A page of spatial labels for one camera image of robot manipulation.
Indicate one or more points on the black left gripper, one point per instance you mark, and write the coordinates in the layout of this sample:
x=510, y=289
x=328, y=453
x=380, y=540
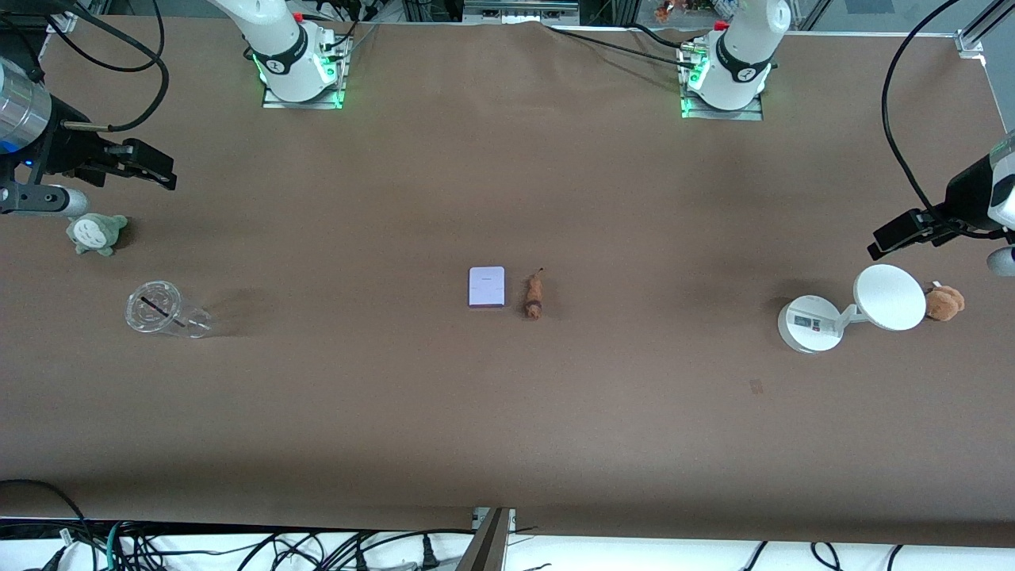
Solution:
x=966, y=198

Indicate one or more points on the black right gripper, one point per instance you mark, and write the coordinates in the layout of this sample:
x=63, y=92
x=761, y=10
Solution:
x=65, y=149

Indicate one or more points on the brown lion statue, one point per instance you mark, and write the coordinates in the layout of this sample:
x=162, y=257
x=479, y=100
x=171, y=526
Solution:
x=534, y=297

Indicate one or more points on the lavender flip phone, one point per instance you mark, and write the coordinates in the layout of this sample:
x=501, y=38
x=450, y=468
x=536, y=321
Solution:
x=487, y=287

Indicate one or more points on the white round desk lamp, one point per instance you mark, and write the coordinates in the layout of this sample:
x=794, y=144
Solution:
x=888, y=297

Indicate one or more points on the brown bear plush toy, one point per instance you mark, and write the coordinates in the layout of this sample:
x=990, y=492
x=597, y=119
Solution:
x=945, y=303

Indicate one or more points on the grey totoro plush toy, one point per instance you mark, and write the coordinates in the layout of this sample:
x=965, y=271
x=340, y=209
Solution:
x=95, y=234

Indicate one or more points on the black straw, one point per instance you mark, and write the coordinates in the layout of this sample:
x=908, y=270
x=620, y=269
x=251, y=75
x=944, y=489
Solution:
x=158, y=309

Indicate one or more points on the clear plastic cup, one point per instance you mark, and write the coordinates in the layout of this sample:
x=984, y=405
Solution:
x=158, y=311

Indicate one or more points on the orange toy figure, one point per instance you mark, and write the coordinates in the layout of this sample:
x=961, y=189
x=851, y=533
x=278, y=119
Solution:
x=666, y=11

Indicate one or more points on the brown table cover sheet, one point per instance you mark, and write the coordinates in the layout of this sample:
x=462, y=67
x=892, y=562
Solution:
x=507, y=412

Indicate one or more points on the black power plug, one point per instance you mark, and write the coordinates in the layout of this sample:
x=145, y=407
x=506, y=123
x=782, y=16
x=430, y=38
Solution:
x=362, y=561
x=430, y=555

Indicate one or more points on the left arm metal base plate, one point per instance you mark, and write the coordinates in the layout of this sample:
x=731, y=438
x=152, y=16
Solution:
x=749, y=113

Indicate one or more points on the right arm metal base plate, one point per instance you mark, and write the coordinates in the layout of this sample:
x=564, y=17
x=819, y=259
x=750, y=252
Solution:
x=329, y=95

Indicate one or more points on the aluminium frame rail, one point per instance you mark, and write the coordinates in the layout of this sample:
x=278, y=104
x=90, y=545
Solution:
x=519, y=12

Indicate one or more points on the aluminium profile post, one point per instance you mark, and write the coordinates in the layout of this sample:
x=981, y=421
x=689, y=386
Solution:
x=488, y=547

